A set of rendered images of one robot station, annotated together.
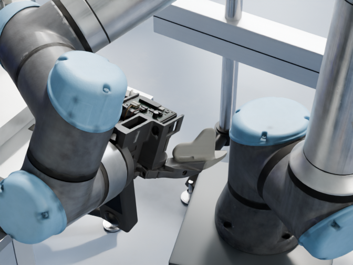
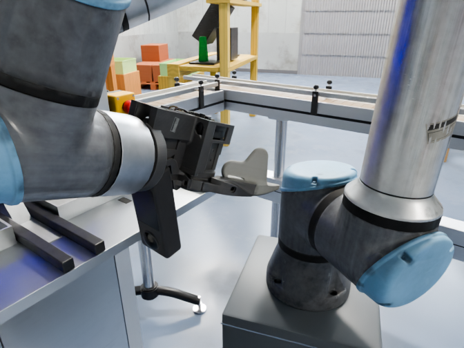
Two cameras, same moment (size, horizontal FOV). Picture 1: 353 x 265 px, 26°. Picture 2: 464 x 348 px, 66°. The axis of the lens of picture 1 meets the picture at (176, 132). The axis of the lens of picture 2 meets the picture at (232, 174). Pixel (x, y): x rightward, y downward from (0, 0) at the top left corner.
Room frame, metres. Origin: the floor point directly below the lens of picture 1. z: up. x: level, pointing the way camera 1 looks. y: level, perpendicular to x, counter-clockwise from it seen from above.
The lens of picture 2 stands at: (0.33, -0.03, 1.24)
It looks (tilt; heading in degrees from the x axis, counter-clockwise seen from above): 24 degrees down; 3
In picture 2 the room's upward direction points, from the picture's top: straight up
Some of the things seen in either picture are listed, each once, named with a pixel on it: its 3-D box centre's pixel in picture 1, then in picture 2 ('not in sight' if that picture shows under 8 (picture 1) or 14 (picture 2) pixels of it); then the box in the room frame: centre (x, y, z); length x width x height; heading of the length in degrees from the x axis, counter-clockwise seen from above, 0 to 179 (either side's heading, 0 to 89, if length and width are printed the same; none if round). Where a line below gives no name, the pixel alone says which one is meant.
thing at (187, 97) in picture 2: not in sight; (158, 105); (1.68, 0.33, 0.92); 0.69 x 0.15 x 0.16; 148
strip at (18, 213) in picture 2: not in sight; (29, 214); (0.87, 0.37, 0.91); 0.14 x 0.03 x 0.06; 58
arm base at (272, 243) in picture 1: (262, 199); (309, 258); (0.86, -0.14, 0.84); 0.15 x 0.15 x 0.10
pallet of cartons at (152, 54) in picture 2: not in sight; (161, 65); (7.43, 1.76, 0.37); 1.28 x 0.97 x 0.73; 165
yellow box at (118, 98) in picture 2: not in sight; (119, 105); (1.36, 0.37, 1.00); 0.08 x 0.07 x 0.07; 58
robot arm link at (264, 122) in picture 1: (270, 147); (318, 203); (0.85, -0.14, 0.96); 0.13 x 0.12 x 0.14; 28
